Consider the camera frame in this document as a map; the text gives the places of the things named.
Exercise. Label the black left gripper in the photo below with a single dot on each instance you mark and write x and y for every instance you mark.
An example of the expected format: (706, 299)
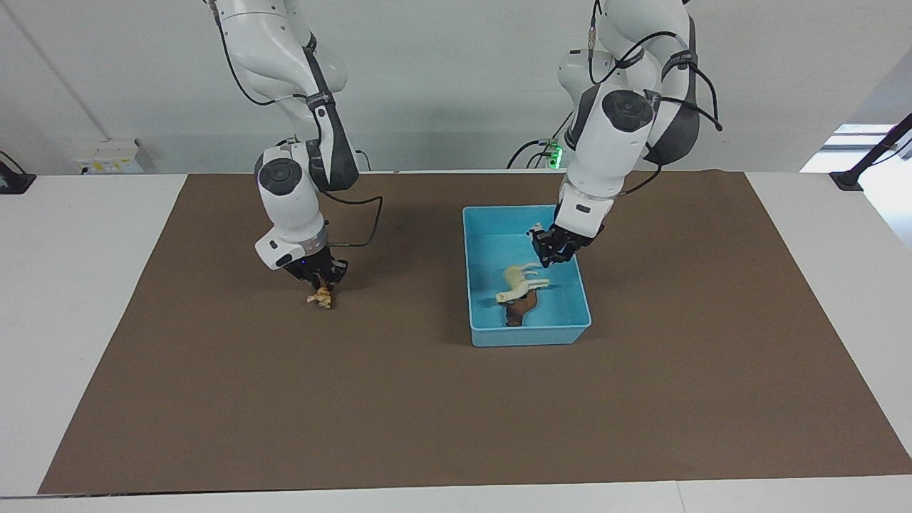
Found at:
(566, 242)

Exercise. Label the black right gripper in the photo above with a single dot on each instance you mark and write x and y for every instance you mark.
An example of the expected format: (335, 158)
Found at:
(317, 267)

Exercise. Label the orange striped tiger toy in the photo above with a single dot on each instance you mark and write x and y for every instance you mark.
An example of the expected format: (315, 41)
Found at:
(322, 299)

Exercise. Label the cream llama toy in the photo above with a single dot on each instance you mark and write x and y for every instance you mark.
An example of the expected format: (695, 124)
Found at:
(519, 283)

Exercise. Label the brown lion toy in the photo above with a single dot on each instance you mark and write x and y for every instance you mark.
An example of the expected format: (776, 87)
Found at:
(524, 306)

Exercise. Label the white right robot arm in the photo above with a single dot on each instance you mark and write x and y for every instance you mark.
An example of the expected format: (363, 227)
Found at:
(288, 192)

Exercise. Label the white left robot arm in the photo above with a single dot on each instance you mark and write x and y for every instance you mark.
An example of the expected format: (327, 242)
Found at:
(605, 149)

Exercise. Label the light blue storage box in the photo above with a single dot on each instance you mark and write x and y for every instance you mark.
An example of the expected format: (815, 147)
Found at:
(563, 313)

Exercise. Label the brown table mat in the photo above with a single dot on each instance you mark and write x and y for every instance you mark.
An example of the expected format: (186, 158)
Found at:
(399, 399)

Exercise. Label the black clamp stand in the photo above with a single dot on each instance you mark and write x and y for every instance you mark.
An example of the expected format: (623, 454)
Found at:
(866, 160)

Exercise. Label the white wall socket box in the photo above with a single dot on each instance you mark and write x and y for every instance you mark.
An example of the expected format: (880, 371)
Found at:
(107, 157)

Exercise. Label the black desk mount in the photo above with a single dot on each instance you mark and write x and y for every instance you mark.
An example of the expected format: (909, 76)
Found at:
(13, 182)

